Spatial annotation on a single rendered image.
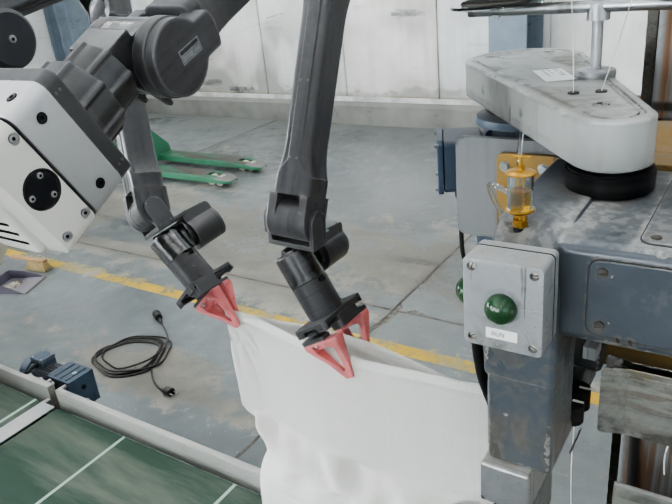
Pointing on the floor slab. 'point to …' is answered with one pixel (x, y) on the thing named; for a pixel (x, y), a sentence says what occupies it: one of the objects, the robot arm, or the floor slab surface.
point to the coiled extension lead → (139, 362)
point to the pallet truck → (201, 164)
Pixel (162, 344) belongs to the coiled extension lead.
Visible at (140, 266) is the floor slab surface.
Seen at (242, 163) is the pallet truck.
